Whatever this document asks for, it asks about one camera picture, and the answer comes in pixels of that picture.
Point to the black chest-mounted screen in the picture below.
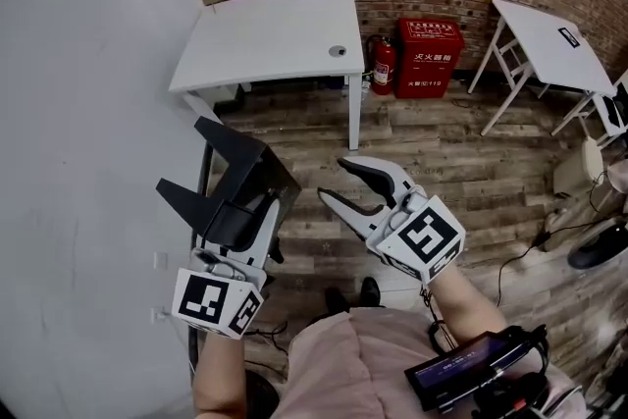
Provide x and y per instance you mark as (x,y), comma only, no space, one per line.
(456,373)

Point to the red fire extinguisher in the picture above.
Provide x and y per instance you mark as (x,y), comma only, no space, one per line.
(382,68)

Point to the black round floor base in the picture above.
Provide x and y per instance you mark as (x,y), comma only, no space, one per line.
(598,247)

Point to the red fire extinguisher box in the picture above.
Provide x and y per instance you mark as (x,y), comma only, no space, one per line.
(429,59)

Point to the person's right black shoe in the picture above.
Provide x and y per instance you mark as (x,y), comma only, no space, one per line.
(370,292)

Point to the cream plastic chair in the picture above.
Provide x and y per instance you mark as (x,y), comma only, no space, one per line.
(581,167)

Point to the white table with slanted legs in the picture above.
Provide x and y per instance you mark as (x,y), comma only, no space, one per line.
(549,44)

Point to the black and white label card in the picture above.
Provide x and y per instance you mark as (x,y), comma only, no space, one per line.
(569,37)

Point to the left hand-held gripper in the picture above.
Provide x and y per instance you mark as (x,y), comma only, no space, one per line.
(216,299)

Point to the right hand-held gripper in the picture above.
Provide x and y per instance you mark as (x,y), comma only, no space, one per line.
(422,235)

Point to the clear plastic bottle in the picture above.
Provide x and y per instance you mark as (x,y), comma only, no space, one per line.
(365,88)

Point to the white desk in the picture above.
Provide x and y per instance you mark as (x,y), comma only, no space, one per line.
(275,39)

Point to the person's pink shirt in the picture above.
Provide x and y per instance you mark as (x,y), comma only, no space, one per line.
(333,368)

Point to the person's left forearm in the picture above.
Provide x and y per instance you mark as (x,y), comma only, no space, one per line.
(218,373)

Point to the person's left black shoe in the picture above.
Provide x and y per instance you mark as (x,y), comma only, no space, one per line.
(337,301)

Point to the black box device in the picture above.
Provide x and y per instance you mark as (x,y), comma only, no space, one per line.
(233,223)

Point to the person's black shoe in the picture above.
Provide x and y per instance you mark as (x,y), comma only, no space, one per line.
(337,301)
(370,292)

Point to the white wall socket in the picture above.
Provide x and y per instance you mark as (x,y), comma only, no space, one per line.
(160,260)

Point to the person's right forearm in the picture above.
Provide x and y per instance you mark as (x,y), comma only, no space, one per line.
(466,309)

